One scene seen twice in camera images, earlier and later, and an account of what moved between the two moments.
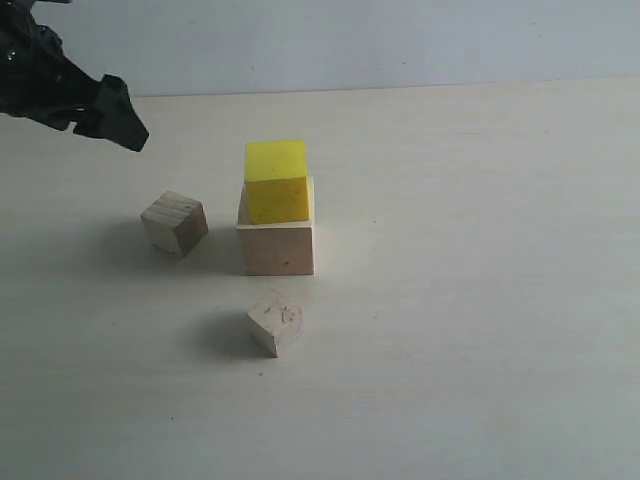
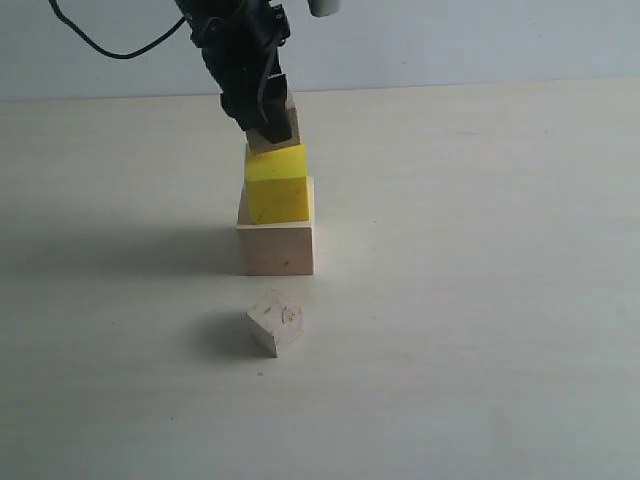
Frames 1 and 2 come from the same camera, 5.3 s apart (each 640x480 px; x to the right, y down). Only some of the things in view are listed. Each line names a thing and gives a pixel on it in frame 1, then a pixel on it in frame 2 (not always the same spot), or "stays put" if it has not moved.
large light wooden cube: (277, 248) stays put
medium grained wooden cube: (175, 223) to (258, 141)
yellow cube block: (277, 182) stays put
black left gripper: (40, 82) to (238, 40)
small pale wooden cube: (276, 321) stays put
